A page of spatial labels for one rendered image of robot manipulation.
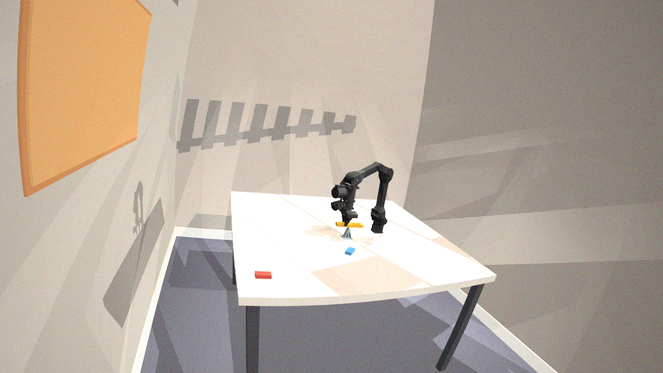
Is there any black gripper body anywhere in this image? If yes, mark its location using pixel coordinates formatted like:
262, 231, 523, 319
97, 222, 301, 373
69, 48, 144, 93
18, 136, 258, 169
341, 197, 358, 219

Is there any red rectangular block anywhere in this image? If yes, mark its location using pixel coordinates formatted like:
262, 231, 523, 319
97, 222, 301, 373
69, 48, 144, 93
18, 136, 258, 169
254, 271, 272, 279

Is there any yellow-orange rectangular bar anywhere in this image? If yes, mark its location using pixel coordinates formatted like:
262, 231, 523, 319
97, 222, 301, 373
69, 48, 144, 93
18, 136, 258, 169
336, 222, 363, 228

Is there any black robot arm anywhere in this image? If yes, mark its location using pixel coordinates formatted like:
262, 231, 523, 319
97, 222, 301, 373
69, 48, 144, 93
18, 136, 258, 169
331, 162, 394, 234

